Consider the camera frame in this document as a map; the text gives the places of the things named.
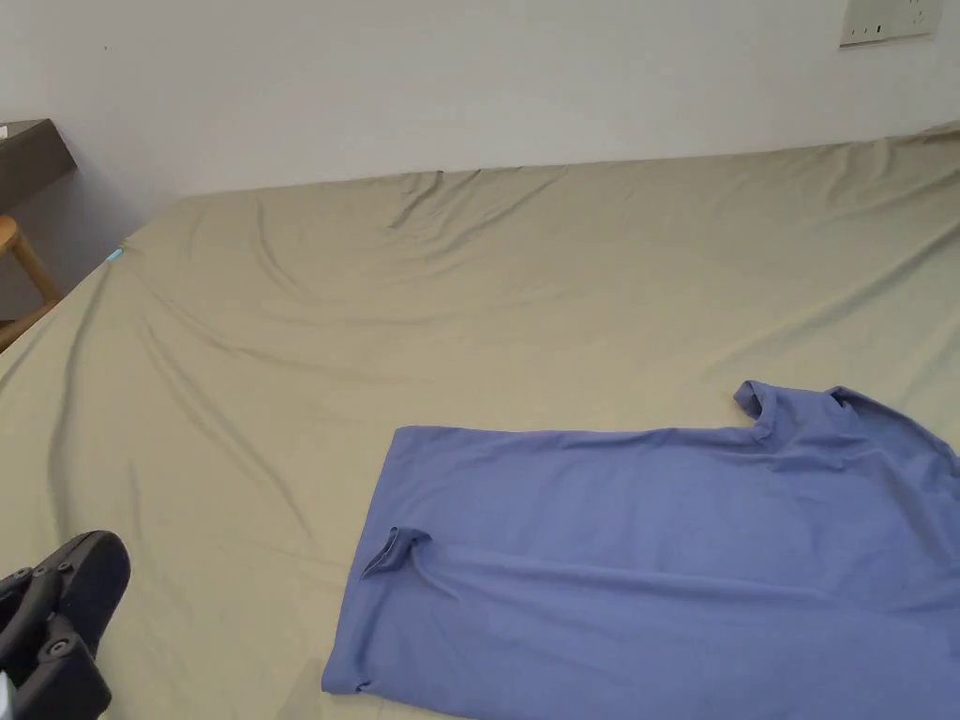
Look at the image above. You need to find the bed with pale green sheet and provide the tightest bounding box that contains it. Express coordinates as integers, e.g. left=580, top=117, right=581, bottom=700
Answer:
left=0, top=119, right=960, bottom=720

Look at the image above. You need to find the blue shirt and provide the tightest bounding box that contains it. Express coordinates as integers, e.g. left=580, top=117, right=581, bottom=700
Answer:
left=321, top=380, right=960, bottom=720

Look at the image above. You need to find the white wall socket panel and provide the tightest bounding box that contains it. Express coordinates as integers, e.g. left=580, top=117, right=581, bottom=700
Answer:
left=839, top=0, right=943, bottom=50

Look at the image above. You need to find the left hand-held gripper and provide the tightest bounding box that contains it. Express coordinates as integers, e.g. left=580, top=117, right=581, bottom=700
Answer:
left=0, top=530, right=133, bottom=720

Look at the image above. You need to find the wooden chair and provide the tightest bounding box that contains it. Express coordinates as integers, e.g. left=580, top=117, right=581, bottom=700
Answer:
left=0, top=213, right=66, bottom=353

